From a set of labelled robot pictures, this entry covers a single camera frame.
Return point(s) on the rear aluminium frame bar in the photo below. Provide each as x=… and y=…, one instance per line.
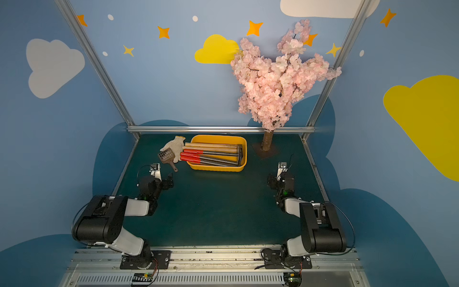
x=215, y=129

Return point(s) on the red handle tool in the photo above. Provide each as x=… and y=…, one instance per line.
x=197, y=161
x=202, y=152
x=206, y=158

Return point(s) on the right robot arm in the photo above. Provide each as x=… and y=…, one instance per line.
x=321, y=231

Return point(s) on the wooden handle hoe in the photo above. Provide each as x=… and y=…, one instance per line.
x=210, y=149
x=214, y=145

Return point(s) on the pink blossom artificial tree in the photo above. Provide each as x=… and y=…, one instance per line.
x=271, y=87

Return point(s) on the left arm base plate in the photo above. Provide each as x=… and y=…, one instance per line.
x=156, y=259

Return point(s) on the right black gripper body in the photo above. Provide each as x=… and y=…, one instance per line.
x=272, y=181

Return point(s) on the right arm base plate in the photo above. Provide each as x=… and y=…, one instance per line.
x=280, y=259

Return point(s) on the white knitted work glove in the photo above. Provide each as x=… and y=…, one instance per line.
x=177, y=145

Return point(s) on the small brown slotted scoop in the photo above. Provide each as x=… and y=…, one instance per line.
x=167, y=157

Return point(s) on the aluminium front rail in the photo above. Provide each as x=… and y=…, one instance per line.
x=213, y=266

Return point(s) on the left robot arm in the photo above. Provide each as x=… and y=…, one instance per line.
x=101, y=221

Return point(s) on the yellow plastic storage box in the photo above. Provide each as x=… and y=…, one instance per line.
x=224, y=140

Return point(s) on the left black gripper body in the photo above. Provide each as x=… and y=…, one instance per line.
x=167, y=182

